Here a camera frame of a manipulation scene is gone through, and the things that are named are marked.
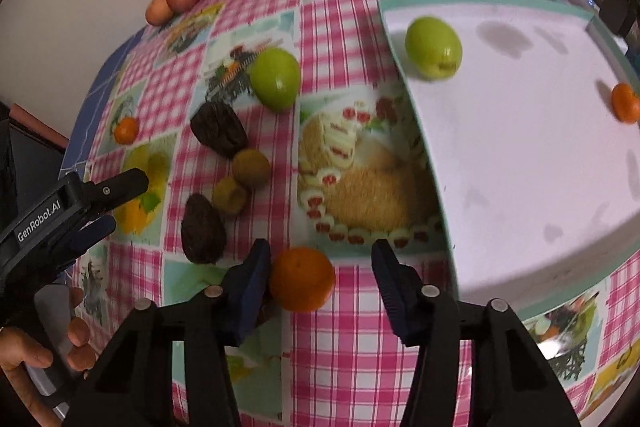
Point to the black power adapter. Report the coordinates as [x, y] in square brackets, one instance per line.
[617, 14]

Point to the dark wrinkled avocado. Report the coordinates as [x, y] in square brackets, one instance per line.
[202, 229]
[217, 129]

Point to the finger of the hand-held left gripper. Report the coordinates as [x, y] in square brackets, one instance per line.
[95, 232]
[117, 189]

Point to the person's left hand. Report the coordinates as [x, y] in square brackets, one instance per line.
[17, 354]

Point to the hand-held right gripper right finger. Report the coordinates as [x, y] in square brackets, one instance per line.
[395, 292]

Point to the dark furniture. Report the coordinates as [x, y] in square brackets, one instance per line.
[20, 147]

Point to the white shallow box tray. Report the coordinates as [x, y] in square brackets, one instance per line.
[525, 157]

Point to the orange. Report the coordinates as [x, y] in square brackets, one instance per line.
[625, 103]
[125, 130]
[302, 279]

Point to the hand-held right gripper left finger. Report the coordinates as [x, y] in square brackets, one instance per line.
[252, 287]

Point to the green round fruit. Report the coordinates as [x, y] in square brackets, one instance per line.
[432, 49]
[275, 78]

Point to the pink checkered printed tablecloth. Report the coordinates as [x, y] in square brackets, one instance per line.
[340, 357]

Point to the round brown fruit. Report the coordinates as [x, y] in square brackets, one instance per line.
[250, 167]
[230, 197]

